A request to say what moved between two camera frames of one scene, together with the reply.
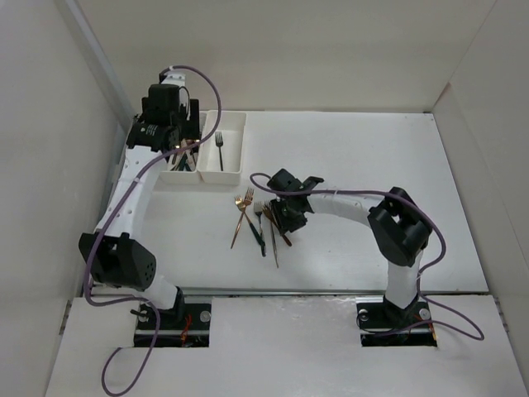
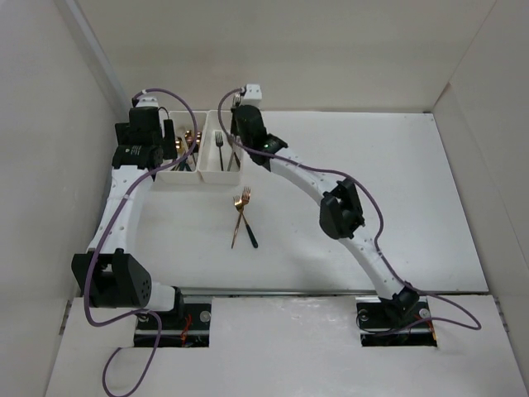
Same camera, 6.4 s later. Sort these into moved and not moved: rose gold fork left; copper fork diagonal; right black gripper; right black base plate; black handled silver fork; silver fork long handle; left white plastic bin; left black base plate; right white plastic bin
Moved: right black gripper; silver fork long handle; copper fork diagonal
Not moved: right black base plate; right white plastic bin; left black base plate; left white plastic bin; black handled silver fork; rose gold fork left
